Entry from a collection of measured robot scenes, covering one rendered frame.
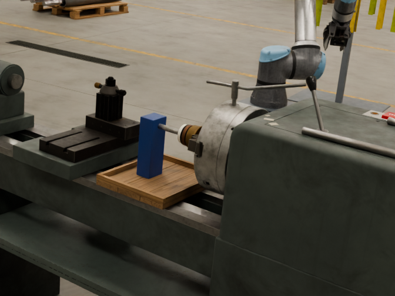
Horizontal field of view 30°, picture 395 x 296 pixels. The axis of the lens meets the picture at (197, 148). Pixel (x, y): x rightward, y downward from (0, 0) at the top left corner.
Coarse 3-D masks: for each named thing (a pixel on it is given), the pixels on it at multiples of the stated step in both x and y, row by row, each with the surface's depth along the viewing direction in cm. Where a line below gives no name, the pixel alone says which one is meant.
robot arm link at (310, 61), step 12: (300, 0) 295; (312, 0) 295; (300, 12) 295; (312, 12) 295; (300, 24) 295; (312, 24) 295; (300, 36) 294; (312, 36) 294; (300, 48) 292; (312, 48) 292; (300, 60) 291; (312, 60) 292; (324, 60) 293; (300, 72) 292; (312, 72) 293
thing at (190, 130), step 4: (184, 128) 255; (188, 128) 255; (192, 128) 253; (196, 128) 253; (200, 128) 253; (184, 132) 254; (188, 132) 253; (192, 132) 252; (196, 132) 251; (180, 136) 255; (184, 136) 254; (188, 136) 253; (180, 140) 256; (184, 140) 255; (188, 140) 253; (184, 144) 256
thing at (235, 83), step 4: (232, 80) 238; (236, 80) 238; (232, 84) 238; (236, 84) 238; (232, 88) 239; (236, 88) 238; (232, 92) 239; (236, 92) 239; (232, 96) 240; (236, 96) 240; (232, 100) 241; (232, 104) 241
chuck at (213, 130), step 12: (216, 108) 240; (228, 108) 240; (240, 108) 239; (216, 120) 236; (228, 120) 235; (204, 132) 236; (216, 132) 234; (204, 144) 236; (216, 144) 233; (204, 156) 236; (216, 156) 233; (204, 168) 237; (216, 180) 237; (216, 192) 245
